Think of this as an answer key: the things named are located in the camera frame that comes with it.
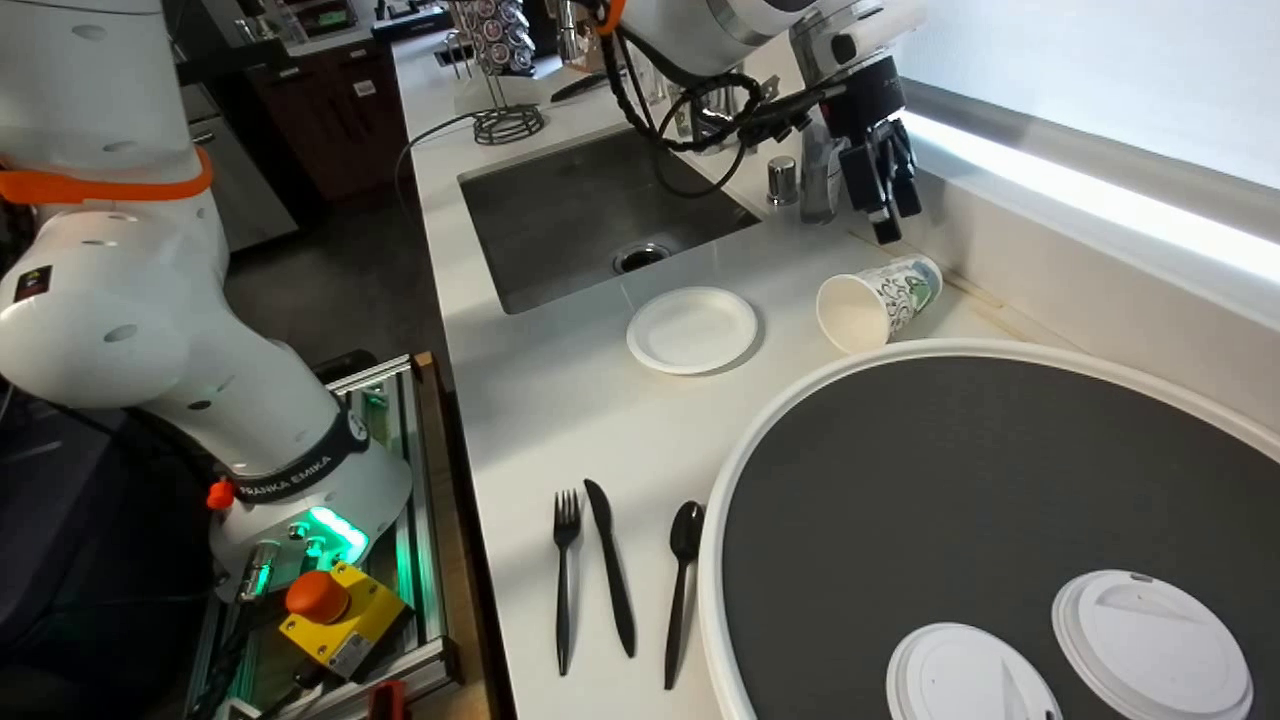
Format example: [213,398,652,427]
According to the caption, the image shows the black plastic fork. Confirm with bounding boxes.
[549,484,589,680]

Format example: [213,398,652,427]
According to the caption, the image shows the red handled tool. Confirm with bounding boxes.
[370,676,412,720]

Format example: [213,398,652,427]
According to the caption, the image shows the black plastic knife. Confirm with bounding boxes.
[579,477,643,663]

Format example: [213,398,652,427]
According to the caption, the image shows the yellow emergency stop box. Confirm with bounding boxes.
[274,564,410,684]

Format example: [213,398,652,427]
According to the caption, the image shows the stainless steel appliance front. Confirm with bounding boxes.
[177,77,304,261]

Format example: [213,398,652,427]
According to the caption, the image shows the small white plate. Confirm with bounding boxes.
[625,280,767,381]

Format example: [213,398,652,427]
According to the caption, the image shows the small chrome sink knob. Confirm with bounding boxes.
[765,150,805,212]

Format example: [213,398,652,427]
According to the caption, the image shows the large black spoon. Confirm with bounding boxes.
[549,66,612,107]

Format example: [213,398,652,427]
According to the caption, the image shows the white cup lid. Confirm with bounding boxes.
[882,614,1068,720]
[1047,564,1262,720]

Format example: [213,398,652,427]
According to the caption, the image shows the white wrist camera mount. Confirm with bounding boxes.
[788,11,874,86]

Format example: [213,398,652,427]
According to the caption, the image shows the thin black cord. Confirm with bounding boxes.
[397,107,484,180]

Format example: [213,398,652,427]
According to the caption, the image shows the round black white-rimmed tray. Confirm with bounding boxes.
[693,335,1280,720]

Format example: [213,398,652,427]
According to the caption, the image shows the round sink drain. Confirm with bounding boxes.
[607,237,674,280]

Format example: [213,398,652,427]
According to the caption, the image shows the dark brown cabinet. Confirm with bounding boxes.
[244,34,412,209]

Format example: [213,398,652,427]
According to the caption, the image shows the metal robot mounting cart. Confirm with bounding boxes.
[179,347,470,720]

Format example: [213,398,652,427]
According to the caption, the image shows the patterned paper cup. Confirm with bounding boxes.
[812,250,947,356]

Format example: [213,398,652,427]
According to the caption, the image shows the stainless steel sink basin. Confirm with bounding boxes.
[456,124,765,321]

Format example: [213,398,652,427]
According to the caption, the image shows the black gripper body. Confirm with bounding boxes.
[828,107,923,190]

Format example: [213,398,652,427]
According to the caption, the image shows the black fabric bag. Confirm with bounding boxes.
[0,397,222,720]

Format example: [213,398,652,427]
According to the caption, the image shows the wire pod rack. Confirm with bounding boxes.
[448,0,554,146]

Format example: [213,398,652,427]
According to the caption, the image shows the clear green-capped soap bottle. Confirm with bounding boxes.
[794,116,849,227]

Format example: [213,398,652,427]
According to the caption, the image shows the black plastic spoon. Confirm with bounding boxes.
[660,496,710,694]

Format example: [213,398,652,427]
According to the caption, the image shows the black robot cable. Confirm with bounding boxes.
[598,21,862,203]

